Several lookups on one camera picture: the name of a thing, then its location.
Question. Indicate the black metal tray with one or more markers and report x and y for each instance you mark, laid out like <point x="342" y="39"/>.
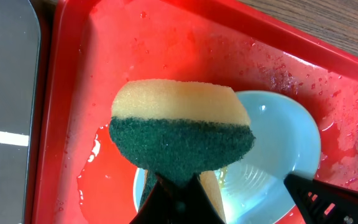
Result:
<point x="25" y="28"/>

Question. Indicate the red plastic tray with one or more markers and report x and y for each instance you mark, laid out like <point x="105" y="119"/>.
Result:
<point x="97" y="46"/>

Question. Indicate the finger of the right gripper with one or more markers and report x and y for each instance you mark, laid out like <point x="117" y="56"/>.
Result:
<point x="322" y="203"/>

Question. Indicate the green yellow sponge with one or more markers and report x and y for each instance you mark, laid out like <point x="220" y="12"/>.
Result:
<point x="180" y="129"/>

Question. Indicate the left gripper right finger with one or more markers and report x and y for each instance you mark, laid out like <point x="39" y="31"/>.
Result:
<point x="203" y="201"/>

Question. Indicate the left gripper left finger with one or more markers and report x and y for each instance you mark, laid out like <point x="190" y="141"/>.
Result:
<point x="159" y="207"/>

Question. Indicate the light blue plate top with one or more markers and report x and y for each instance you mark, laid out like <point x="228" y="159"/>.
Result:
<point x="287" y="140"/>

